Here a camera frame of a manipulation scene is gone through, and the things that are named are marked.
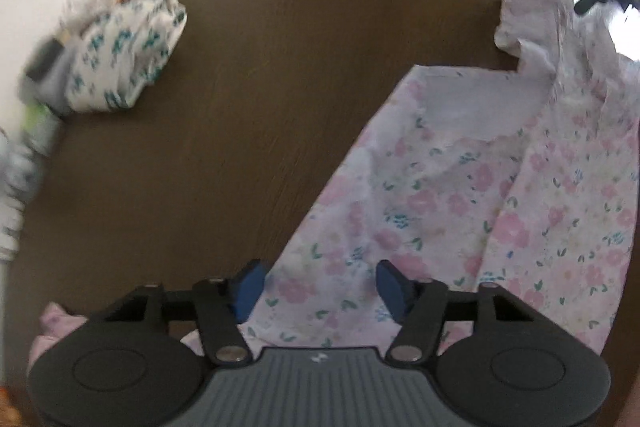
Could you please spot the crumpled white cloth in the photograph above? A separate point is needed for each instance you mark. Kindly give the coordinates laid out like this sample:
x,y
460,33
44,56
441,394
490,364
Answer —
x,y
85,2

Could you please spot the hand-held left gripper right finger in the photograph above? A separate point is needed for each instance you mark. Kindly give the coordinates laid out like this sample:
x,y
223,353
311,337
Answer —
x,y
392,289

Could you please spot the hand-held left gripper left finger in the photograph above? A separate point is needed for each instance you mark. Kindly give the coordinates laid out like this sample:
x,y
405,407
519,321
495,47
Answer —
x,y
250,287

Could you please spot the stack of green boxes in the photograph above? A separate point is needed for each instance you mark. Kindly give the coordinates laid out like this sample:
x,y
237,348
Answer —
x,y
37,122

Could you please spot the pink and purple garment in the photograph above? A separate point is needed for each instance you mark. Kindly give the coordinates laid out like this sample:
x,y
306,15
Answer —
x,y
50,327

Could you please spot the folded white green-flowered cloth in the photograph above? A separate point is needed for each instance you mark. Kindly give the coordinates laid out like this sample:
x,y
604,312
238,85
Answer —
x,y
125,52

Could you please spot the small black box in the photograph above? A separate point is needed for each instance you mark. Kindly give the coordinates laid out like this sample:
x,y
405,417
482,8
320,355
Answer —
x,y
42,59

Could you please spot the pink floral dress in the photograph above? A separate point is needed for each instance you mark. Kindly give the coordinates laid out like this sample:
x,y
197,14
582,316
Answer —
x,y
450,187

